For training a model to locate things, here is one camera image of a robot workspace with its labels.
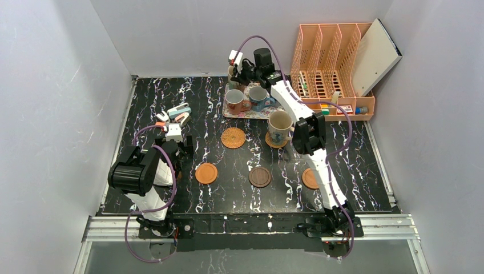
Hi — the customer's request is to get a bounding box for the terracotta round coaster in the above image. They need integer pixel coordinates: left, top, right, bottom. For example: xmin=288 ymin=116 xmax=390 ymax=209
xmin=195 ymin=163 xmax=218 ymax=184

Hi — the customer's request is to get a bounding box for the woven rattan coaster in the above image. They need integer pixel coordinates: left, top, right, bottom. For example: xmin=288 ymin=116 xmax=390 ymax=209
xmin=221 ymin=127 xmax=246 ymax=149
xmin=265 ymin=132 xmax=288 ymax=149

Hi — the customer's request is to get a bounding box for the beige mug with number three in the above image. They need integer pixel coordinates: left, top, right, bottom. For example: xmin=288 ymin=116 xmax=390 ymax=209
xmin=268 ymin=111 xmax=294 ymax=144

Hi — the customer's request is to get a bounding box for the dark walnut round coaster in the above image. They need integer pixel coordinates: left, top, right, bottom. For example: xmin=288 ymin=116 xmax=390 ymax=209
xmin=248 ymin=167 xmax=272 ymax=188

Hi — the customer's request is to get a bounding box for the light wooden round coaster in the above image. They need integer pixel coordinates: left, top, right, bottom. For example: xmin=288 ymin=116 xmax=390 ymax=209
xmin=301 ymin=168 xmax=319 ymax=190

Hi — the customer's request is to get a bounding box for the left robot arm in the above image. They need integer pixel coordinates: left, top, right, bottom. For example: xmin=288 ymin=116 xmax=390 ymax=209
xmin=107 ymin=135 xmax=194 ymax=237

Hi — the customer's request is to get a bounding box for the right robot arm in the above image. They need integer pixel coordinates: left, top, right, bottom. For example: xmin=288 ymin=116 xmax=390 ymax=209
xmin=228 ymin=48 xmax=356 ymax=240

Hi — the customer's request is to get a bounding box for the blue mug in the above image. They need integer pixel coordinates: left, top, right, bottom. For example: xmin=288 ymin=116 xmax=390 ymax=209
xmin=248 ymin=86 xmax=276 ymax=112

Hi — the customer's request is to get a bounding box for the pink floral mug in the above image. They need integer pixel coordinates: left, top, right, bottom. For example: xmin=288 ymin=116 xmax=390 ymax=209
xmin=225 ymin=89 xmax=252 ymax=115

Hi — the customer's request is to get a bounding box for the white pink stapler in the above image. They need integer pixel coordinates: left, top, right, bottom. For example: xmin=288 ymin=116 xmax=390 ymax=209
xmin=175 ymin=112 xmax=191 ymax=127

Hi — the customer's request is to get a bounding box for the white staple remover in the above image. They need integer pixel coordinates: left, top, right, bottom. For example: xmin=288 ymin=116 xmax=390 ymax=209
xmin=155 ymin=110 xmax=170 ymax=122

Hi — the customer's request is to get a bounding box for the green white marker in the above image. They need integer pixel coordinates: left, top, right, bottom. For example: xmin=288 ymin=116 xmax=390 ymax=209
xmin=299 ymin=71 xmax=309 ymax=98

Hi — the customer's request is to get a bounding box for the peach desk file organizer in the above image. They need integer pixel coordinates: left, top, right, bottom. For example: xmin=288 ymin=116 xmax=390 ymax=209
xmin=290 ymin=23 xmax=376 ymax=121

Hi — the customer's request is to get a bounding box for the red card box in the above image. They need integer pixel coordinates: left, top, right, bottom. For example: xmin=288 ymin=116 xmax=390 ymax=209
xmin=336 ymin=105 xmax=353 ymax=115

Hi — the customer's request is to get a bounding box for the blue cap bottle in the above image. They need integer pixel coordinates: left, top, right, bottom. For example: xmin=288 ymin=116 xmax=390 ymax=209
xmin=354 ymin=106 xmax=368 ymax=115

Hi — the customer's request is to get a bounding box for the white board binder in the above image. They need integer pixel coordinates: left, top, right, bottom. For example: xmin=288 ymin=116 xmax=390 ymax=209
xmin=351 ymin=18 xmax=402 ymax=97

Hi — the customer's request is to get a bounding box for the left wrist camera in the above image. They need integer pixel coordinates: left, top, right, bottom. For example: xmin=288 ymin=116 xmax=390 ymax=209
xmin=166 ymin=123 xmax=183 ymax=143

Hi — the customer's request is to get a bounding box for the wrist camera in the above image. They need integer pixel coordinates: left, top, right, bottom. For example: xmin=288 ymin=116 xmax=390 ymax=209
xmin=166 ymin=123 xmax=183 ymax=143
xmin=228 ymin=50 xmax=243 ymax=69

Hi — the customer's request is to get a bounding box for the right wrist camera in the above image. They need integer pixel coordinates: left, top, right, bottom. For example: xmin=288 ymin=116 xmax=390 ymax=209
xmin=228 ymin=50 xmax=243 ymax=69

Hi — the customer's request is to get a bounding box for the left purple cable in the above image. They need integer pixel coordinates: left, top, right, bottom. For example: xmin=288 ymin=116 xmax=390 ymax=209
xmin=124 ymin=124 xmax=178 ymax=264

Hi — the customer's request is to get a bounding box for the aluminium front rail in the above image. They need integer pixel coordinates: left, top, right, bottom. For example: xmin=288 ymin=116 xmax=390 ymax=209
xmin=74 ymin=213 xmax=430 ymax=273

